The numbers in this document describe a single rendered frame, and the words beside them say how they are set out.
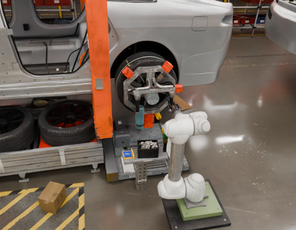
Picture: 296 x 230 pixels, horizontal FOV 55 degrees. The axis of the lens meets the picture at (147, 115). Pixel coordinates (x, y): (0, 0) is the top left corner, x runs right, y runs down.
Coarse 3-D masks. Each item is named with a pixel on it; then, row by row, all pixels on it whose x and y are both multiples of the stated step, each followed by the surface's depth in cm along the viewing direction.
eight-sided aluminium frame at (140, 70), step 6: (150, 66) 289; (156, 66) 289; (138, 72) 283; (144, 72) 285; (162, 72) 290; (132, 78) 286; (126, 84) 288; (174, 84) 301; (126, 90) 292; (126, 96) 296; (168, 96) 314; (126, 102) 300; (162, 102) 315; (132, 108) 306; (144, 108) 316; (150, 108) 317; (156, 108) 317; (162, 108) 315
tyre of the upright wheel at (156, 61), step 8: (136, 56) 298; (144, 56) 296; (152, 56) 298; (160, 56) 309; (120, 64) 306; (128, 64) 292; (136, 64) 288; (144, 64) 290; (152, 64) 292; (160, 64) 294; (120, 80) 294; (176, 80) 309; (120, 88) 298; (120, 96) 304
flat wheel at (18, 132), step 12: (0, 108) 327; (12, 108) 328; (24, 108) 329; (0, 120) 314; (12, 120) 312; (24, 120) 310; (12, 132) 291; (24, 132) 299; (0, 144) 286; (12, 144) 292; (24, 144) 304
